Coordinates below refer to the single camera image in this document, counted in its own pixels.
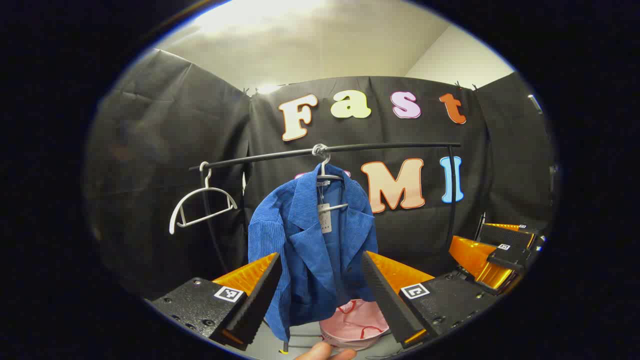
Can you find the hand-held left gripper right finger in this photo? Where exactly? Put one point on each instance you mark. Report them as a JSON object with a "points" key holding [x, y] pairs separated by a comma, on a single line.
{"points": [[387, 300]]}

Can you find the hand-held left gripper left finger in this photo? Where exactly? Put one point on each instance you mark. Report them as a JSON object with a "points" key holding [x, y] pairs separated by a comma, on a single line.
{"points": [[260, 300]]}

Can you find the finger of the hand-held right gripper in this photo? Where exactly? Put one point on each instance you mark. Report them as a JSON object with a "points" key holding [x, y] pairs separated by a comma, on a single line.
{"points": [[505, 236], [475, 260]]}

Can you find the pink laundry hamper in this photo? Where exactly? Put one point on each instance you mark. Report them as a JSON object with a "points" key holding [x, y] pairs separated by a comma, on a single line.
{"points": [[360, 320]]}

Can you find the white hanger with crossbar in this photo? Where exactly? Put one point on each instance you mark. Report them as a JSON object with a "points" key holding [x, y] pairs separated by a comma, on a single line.
{"points": [[331, 177], [205, 217]]}

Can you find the black clothes rack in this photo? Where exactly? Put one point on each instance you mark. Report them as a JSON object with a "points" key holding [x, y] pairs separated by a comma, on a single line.
{"points": [[390, 146]]}

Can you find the black backdrop cloth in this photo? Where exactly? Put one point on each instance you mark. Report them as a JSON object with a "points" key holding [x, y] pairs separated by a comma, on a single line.
{"points": [[150, 150]]}

